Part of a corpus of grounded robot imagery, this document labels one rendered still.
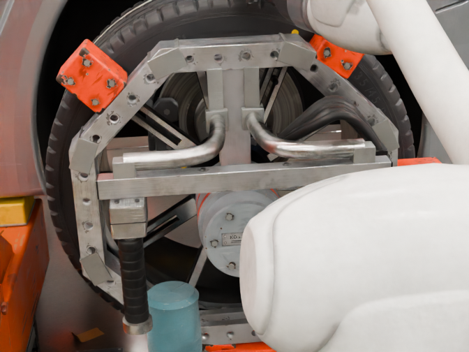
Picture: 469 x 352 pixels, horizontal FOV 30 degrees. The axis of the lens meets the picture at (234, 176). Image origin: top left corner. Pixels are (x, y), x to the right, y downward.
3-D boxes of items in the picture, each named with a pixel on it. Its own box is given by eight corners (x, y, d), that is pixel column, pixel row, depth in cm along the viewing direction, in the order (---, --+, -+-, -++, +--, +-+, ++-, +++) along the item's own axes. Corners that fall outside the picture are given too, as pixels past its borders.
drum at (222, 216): (276, 223, 156) (273, 149, 150) (292, 279, 136) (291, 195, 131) (196, 229, 155) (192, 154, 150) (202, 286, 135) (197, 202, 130)
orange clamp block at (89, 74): (129, 72, 145) (86, 36, 142) (128, 85, 137) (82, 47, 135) (102, 103, 146) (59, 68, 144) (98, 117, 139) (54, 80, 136)
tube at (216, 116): (227, 130, 142) (225, 67, 138) (238, 172, 124) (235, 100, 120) (119, 137, 141) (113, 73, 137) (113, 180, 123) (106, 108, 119)
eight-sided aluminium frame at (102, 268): (384, 315, 164) (393, 26, 144) (393, 333, 158) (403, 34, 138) (93, 336, 160) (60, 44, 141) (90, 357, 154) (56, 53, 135)
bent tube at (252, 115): (348, 123, 143) (349, 60, 140) (375, 163, 125) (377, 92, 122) (241, 130, 142) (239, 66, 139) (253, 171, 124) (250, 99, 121)
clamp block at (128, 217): (148, 212, 132) (145, 180, 130) (147, 238, 123) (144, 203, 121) (114, 215, 131) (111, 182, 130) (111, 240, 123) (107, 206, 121)
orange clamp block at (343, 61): (338, 69, 147) (369, 24, 145) (347, 81, 140) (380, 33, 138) (304, 47, 146) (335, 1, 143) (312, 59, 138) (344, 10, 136)
